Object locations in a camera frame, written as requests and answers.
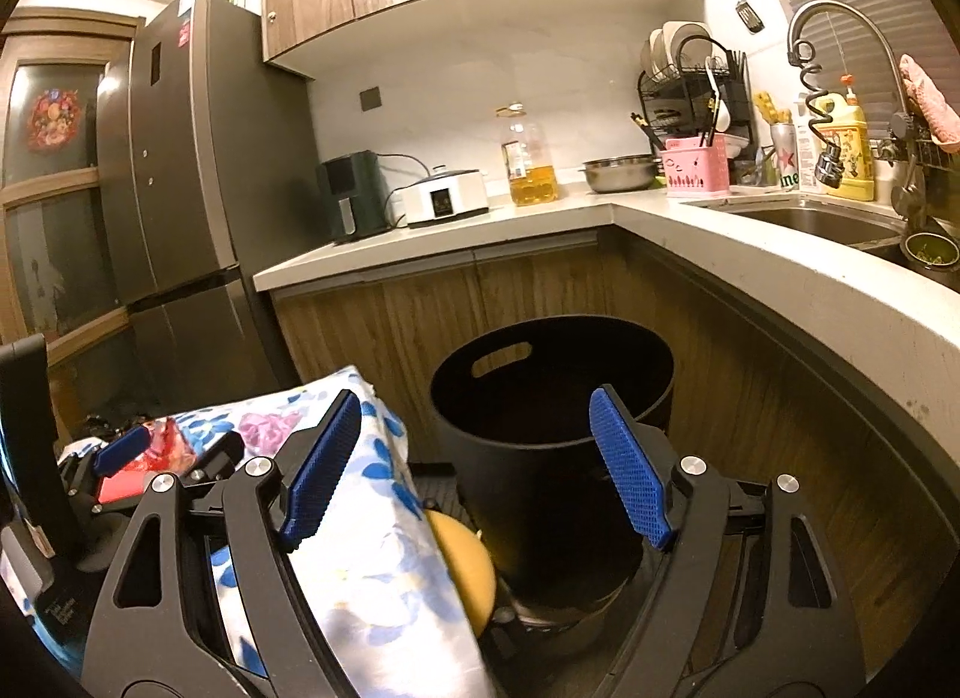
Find pink cloth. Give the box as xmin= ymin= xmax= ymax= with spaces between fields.
xmin=898 ymin=53 xmax=960 ymax=146

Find yellow detergent bottle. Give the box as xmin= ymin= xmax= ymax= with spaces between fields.
xmin=821 ymin=87 xmax=877 ymax=203

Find metal bowl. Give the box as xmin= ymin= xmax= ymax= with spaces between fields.
xmin=581 ymin=153 xmax=662 ymax=195

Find black trash bin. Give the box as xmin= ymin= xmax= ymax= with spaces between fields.
xmin=430 ymin=315 xmax=676 ymax=609

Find white bottle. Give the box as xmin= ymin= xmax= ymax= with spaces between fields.
xmin=795 ymin=106 xmax=826 ymax=193

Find coiled faucet sprayer hose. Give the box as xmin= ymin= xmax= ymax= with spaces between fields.
xmin=799 ymin=38 xmax=857 ymax=189

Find pink utensil holder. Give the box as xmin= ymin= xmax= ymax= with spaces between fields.
xmin=658 ymin=134 xmax=732 ymax=199

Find beer can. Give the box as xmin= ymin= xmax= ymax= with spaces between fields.
xmin=770 ymin=121 xmax=802 ymax=191

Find grey refrigerator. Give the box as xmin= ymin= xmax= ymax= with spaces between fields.
xmin=94 ymin=0 xmax=325 ymax=399

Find metal sink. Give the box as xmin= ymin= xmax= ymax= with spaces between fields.
xmin=705 ymin=195 xmax=960 ymax=273

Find black wire dish rack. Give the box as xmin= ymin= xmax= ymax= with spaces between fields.
xmin=637 ymin=31 xmax=755 ymax=166

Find colourful flower sticker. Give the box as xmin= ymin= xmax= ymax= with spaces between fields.
xmin=26 ymin=87 xmax=83 ymax=148

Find dark chopsticks bundle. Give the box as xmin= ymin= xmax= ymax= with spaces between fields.
xmin=727 ymin=49 xmax=749 ymax=116

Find stone countertop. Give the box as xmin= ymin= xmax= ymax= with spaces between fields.
xmin=253 ymin=184 xmax=960 ymax=504

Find red printed plastic bag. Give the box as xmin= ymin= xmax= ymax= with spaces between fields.
xmin=97 ymin=419 xmax=197 ymax=506

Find black plastic bag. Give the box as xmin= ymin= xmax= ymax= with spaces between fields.
xmin=75 ymin=411 xmax=151 ymax=444

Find white ladle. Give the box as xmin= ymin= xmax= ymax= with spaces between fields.
xmin=703 ymin=57 xmax=733 ymax=134

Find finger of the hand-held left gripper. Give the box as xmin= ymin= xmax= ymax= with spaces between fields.
xmin=176 ymin=430 xmax=247 ymax=493
xmin=58 ymin=426 xmax=152 ymax=515

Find black power cable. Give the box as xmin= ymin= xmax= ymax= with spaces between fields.
xmin=375 ymin=153 xmax=434 ymax=227

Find metal kitchen faucet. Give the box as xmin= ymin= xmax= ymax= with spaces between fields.
xmin=786 ymin=0 xmax=929 ymax=236

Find white rice cooker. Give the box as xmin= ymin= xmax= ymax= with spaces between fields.
xmin=395 ymin=164 xmax=490 ymax=228

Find black air fryer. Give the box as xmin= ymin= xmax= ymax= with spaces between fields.
xmin=316 ymin=149 xmax=391 ymax=244

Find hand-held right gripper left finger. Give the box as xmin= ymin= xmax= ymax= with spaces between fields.
xmin=82 ymin=389 xmax=365 ymax=695

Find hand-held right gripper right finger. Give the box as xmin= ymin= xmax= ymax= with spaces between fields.
xmin=589 ymin=384 xmax=871 ymax=695

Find wooden glass-panel door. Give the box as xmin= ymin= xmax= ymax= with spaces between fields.
xmin=0 ymin=7 xmax=147 ymax=407

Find cooking oil bottle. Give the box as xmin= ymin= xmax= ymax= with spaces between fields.
xmin=493 ymin=102 xmax=562 ymax=208

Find yellow round stool seat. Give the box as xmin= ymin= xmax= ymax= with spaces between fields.
xmin=424 ymin=509 xmax=497 ymax=633

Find wooden lower cabinets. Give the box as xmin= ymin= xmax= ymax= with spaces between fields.
xmin=270 ymin=225 xmax=960 ymax=669

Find white plate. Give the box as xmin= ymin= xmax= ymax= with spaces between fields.
xmin=646 ymin=27 xmax=676 ymax=80
xmin=667 ymin=22 xmax=713 ymax=73

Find blue floral tablecloth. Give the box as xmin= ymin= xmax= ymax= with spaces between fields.
xmin=161 ymin=364 xmax=497 ymax=698

